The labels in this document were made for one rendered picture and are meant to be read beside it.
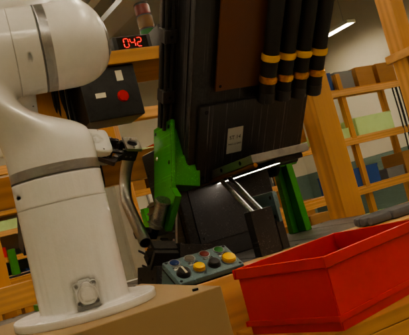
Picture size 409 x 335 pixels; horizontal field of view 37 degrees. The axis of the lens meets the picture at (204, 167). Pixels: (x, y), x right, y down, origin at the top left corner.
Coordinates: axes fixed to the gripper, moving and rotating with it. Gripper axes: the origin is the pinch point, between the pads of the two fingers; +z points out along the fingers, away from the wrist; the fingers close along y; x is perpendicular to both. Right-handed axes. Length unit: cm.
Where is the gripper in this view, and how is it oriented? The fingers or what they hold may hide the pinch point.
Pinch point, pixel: (127, 150)
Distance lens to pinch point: 159.5
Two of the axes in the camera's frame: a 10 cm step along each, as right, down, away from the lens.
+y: -3.1, -5.9, 7.5
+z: 9.0, 0.7, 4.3
